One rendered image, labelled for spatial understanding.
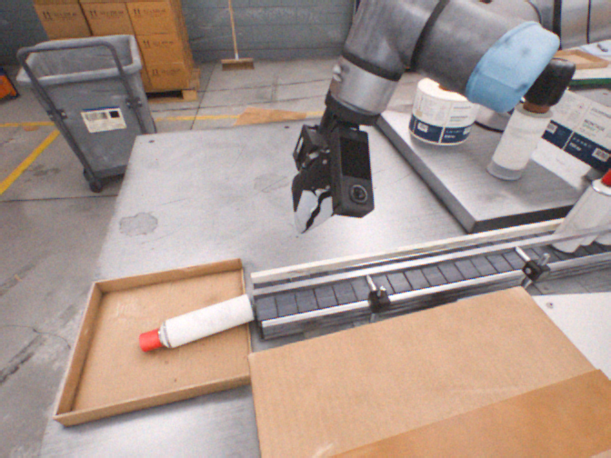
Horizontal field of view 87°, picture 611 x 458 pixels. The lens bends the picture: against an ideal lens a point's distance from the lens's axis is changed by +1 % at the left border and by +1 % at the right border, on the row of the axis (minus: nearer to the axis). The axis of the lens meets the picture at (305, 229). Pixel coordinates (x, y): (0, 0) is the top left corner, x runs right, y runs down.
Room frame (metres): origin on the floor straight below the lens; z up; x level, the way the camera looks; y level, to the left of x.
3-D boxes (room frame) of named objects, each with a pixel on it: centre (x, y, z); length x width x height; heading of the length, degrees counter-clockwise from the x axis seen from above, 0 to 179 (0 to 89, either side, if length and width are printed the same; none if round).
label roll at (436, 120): (1.04, -0.46, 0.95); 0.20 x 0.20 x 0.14
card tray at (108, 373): (0.31, 0.26, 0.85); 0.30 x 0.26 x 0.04; 103
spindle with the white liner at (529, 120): (0.78, -0.57, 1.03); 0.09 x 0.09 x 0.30
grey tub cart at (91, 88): (2.20, 1.39, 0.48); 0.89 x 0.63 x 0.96; 24
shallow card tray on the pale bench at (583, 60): (2.04, -1.53, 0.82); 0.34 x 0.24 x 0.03; 101
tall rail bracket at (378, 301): (0.32, -0.11, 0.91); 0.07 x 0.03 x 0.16; 13
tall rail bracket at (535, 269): (0.38, -0.41, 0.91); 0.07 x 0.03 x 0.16; 13
